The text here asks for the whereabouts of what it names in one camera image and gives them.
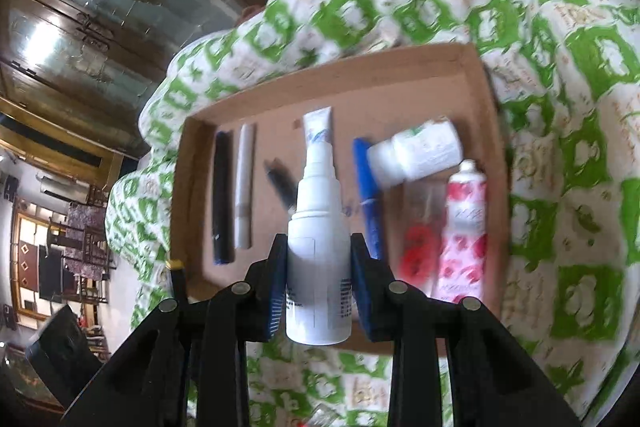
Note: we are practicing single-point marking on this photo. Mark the wooden glass-door cabinet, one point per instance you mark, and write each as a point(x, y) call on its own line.
point(75, 32)

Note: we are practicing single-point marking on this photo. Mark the white pen-shaped tube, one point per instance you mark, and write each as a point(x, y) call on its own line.
point(245, 187)

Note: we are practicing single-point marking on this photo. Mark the white pill bottle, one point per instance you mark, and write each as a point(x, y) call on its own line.
point(425, 152)

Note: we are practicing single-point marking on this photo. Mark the pink floral tube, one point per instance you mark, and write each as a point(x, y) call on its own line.
point(462, 232)

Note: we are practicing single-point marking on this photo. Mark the dark wooden chair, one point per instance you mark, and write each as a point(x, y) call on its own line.
point(90, 237)

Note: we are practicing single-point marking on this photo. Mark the wooden framed cabinet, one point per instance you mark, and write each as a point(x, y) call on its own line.
point(35, 267)

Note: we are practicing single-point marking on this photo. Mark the brown cardboard tray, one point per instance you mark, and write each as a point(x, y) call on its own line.
point(380, 97)

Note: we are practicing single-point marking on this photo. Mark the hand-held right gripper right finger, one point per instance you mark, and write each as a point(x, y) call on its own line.
point(362, 297)

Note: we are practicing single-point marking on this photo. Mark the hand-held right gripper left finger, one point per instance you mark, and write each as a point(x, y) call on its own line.
point(277, 287)

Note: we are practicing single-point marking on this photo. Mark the green white printed blanket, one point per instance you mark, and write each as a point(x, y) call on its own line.
point(550, 57)

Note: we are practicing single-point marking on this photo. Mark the white spray bottle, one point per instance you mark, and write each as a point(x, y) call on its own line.
point(317, 257)

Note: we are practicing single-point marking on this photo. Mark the black pen yellow cap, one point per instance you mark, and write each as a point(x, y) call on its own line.
point(177, 279)

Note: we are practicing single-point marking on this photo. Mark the black pen clear cap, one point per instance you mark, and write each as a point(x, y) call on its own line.
point(282, 184)

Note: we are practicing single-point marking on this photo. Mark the white squeeze tube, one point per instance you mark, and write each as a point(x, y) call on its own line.
point(317, 127)

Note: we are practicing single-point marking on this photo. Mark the clear tube red cap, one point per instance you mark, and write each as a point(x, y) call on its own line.
point(320, 418)

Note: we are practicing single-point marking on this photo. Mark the clear case red tape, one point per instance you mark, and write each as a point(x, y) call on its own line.
point(422, 237)

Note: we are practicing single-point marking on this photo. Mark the black marker blue end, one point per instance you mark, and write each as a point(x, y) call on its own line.
point(223, 197)

